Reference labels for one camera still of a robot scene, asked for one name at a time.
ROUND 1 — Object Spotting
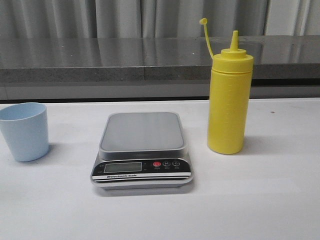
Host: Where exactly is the yellow squeeze bottle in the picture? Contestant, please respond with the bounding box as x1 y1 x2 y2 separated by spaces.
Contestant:
199 18 254 155

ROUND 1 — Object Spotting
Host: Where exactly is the light blue plastic cup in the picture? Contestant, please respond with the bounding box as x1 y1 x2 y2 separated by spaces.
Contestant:
0 102 49 162

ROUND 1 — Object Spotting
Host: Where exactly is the silver digital kitchen scale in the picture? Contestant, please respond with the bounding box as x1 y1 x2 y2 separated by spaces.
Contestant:
90 112 194 190

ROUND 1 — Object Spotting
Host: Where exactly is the grey stone countertop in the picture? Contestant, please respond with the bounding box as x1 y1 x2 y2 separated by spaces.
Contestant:
0 35 320 103

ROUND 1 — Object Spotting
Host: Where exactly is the grey curtain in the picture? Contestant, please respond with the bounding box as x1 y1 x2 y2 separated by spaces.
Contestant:
0 0 320 39

